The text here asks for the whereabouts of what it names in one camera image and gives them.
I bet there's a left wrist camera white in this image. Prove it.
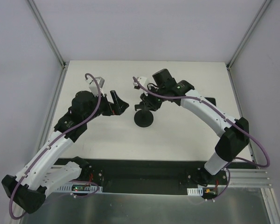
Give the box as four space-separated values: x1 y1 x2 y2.
85 75 105 97

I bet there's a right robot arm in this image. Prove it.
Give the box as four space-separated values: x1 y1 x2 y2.
133 69 250 184

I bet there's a right white cable duct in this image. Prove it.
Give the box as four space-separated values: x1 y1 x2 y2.
187 188 203 196

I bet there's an aluminium frame post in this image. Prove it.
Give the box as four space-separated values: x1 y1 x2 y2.
26 0 66 69
226 0 273 71

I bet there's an aluminium rail profile front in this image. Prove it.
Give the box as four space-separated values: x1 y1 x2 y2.
21 164 273 189

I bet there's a black smartphone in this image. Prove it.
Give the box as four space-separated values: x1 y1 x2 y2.
204 97 217 107

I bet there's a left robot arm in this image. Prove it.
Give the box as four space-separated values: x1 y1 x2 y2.
1 90 129 214

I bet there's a black phone stand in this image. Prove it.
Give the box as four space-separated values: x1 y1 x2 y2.
134 104 154 128

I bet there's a left white cable duct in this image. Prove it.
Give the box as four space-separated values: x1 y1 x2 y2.
51 182 103 194

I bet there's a left aluminium frame post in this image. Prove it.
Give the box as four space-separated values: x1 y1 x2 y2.
26 0 66 69

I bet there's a white cable duct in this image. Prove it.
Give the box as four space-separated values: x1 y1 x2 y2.
187 188 203 196
51 182 103 194

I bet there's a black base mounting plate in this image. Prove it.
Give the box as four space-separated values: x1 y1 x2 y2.
62 158 259 196

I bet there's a right aluminium frame post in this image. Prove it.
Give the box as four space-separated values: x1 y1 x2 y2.
226 0 273 71

